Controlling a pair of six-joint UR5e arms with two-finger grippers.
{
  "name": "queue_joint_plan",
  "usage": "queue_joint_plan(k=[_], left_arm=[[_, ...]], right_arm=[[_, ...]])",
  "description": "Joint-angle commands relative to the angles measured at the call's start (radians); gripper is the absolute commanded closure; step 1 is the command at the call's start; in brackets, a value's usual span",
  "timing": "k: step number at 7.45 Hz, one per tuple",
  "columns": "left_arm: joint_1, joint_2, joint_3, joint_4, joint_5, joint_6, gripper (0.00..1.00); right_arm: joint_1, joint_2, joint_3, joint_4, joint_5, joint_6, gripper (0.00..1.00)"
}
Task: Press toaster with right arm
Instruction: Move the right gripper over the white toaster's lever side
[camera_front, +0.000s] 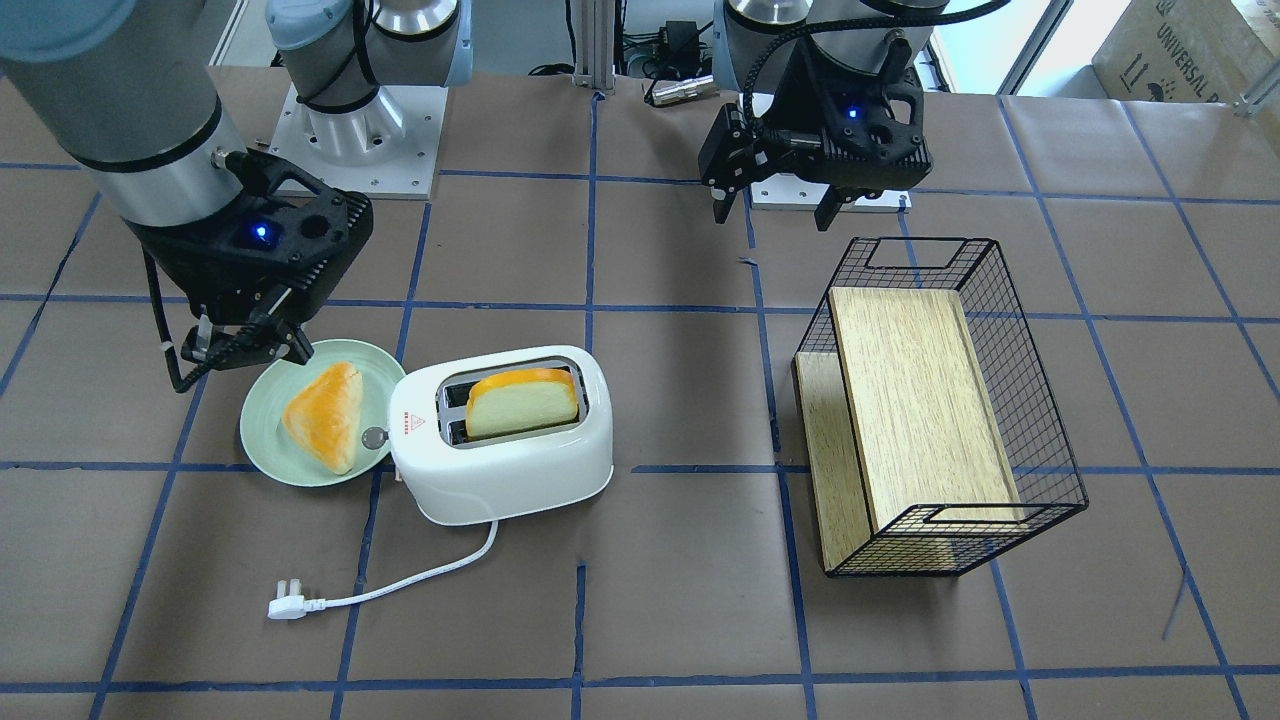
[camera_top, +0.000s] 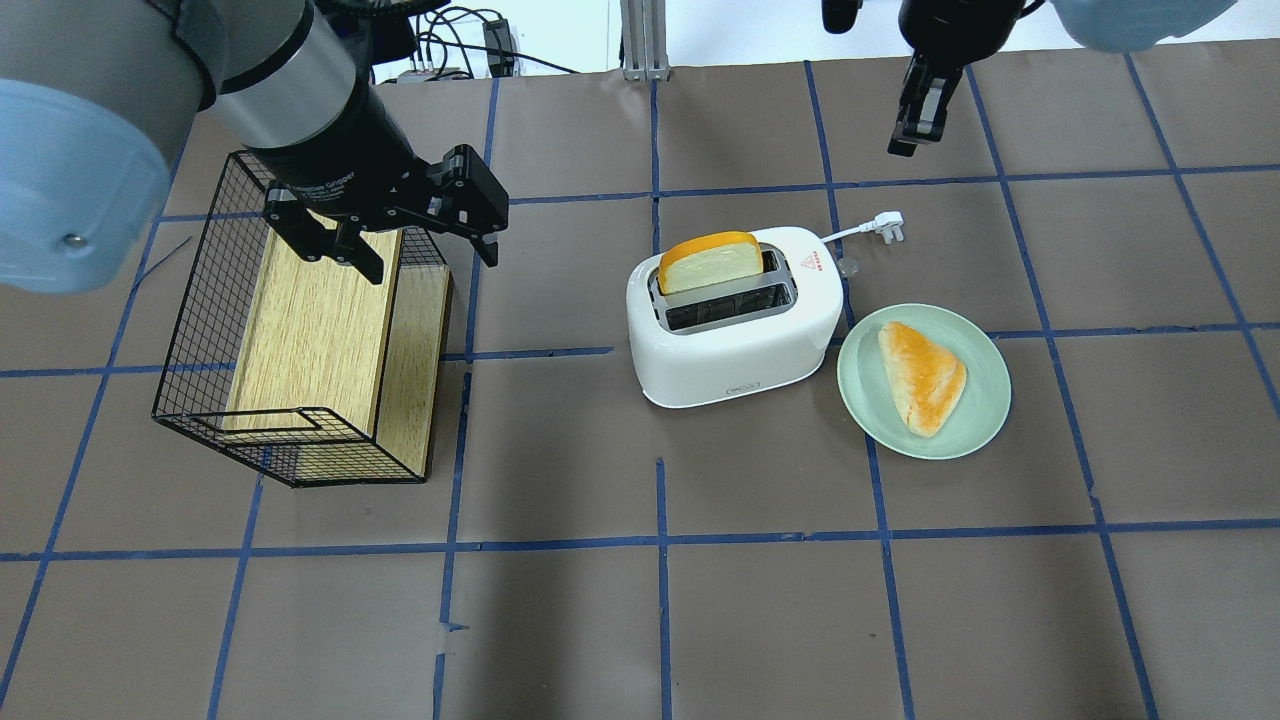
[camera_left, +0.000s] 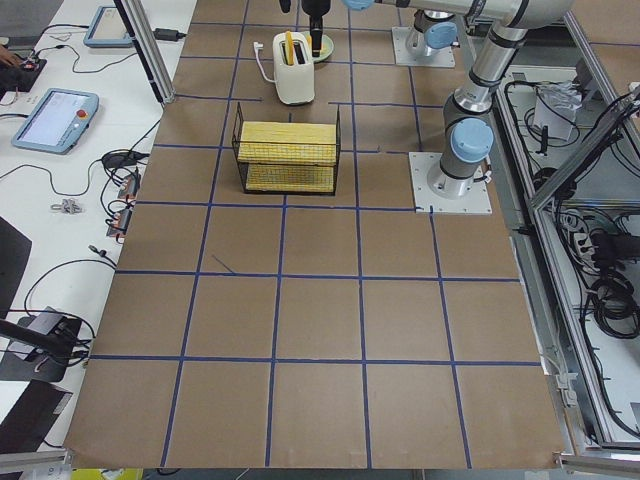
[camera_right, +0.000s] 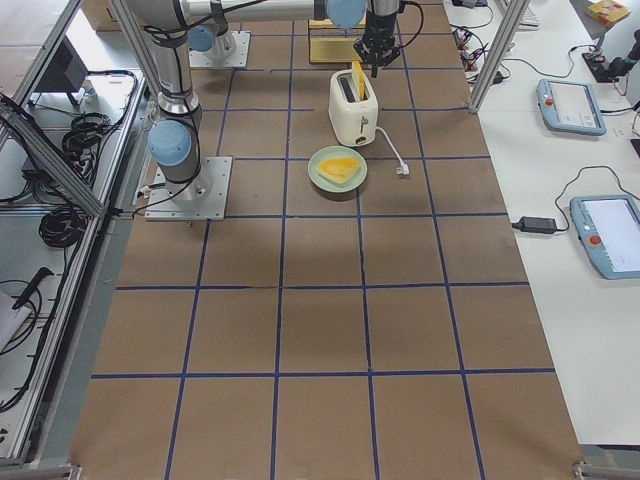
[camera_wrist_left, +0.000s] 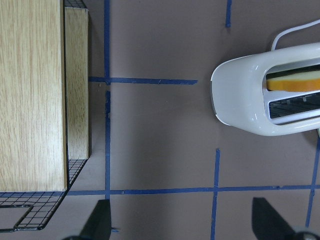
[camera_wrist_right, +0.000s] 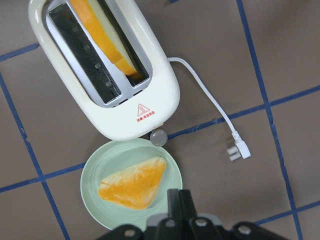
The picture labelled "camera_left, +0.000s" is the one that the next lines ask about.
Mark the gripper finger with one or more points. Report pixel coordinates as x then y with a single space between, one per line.
285 5
316 34

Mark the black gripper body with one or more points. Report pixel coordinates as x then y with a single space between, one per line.
314 7

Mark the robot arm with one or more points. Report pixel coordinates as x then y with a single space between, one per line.
431 32
469 138

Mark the bread slice in toaster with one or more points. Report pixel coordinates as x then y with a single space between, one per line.
289 48

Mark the white two-slot toaster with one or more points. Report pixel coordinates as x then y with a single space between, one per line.
294 84

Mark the light green plate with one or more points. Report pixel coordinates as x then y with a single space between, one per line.
327 49

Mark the black power adapter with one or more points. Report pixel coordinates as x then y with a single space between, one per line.
164 34

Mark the wooden box in basket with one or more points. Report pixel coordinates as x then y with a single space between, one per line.
287 150

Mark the far blue teach pendant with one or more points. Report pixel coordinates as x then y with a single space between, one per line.
107 30

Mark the blue teach pendant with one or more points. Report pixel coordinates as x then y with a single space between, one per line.
107 30
57 122

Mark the near blue teach pendant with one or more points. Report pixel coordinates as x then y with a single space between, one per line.
57 122

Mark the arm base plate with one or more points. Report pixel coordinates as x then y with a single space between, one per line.
443 59
435 192

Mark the aluminium frame post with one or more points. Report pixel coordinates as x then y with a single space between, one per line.
139 30

